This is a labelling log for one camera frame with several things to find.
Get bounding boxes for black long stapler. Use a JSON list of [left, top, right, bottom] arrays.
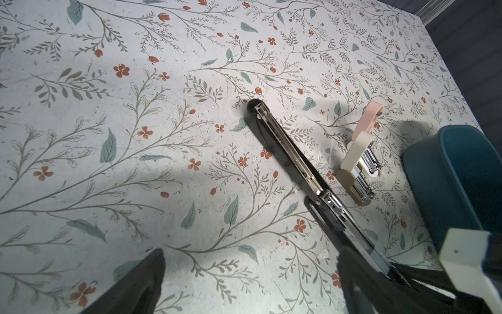
[[246, 99, 410, 286]]

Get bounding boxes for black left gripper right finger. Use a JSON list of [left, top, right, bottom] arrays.
[[338, 247, 426, 313]]

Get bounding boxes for aluminium corner post right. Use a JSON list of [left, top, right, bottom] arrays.
[[415, 0, 456, 26]]

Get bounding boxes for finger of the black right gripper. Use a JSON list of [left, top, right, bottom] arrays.
[[392, 263, 458, 293]]

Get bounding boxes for teal plastic tray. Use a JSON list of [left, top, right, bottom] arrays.
[[403, 125, 501, 249]]

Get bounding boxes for pink mini stapler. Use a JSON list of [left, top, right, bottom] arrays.
[[346, 102, 384, 177]]

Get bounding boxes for beige mini stapler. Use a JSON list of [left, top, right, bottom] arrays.
[[336, 131, 374, 206]]

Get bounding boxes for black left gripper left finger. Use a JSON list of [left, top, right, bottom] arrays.
[[82, 249, 166, 314]]

